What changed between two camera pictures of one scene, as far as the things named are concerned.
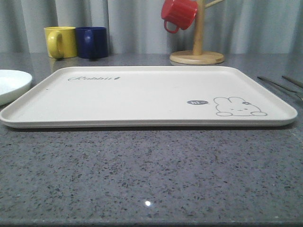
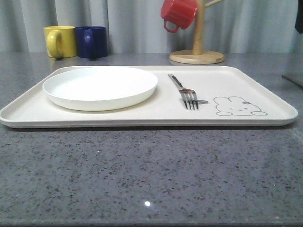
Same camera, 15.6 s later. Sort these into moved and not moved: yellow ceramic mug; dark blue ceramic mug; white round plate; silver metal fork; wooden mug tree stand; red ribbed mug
Moved: white round plate; silver metal fork
Not moved: red ribbed mug; wooden mug tree stand; yellow ceramic mug; dark blue ceramic mug
